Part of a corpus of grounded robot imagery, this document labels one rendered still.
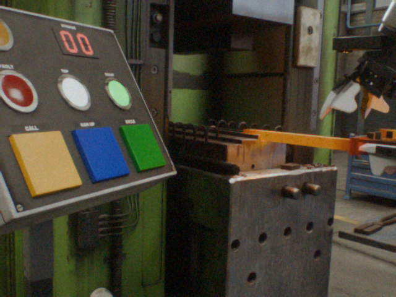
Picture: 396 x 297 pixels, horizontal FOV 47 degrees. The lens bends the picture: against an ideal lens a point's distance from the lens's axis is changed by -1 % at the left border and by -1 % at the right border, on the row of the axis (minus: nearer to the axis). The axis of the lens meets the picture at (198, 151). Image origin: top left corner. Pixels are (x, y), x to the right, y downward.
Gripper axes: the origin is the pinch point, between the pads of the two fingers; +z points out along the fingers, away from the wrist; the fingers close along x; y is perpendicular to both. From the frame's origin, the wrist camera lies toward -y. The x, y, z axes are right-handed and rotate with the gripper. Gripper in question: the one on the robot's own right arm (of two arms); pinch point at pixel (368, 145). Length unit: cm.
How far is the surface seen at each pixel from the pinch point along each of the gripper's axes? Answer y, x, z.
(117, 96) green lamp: -8.3, -46.6, 15.1
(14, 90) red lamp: -9, -65, 7
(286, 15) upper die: -28.6, 5.3, 27.3
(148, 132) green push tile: -2.8, -41.9, 13.4
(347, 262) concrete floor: 100, 181, 120
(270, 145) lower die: 2.8, 1.8, 27.7
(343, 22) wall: -176, 786, 560
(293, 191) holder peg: 12.5, 0.0, 18.1
